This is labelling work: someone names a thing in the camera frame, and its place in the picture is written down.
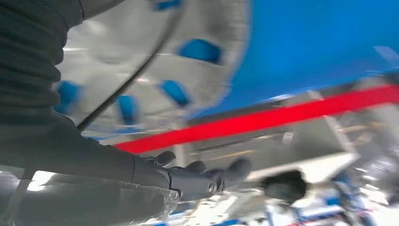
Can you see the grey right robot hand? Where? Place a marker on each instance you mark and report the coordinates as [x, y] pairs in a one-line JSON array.
[[78, 174]]

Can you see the red barrier belt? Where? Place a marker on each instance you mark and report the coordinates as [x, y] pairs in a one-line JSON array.
[[249, 122]]

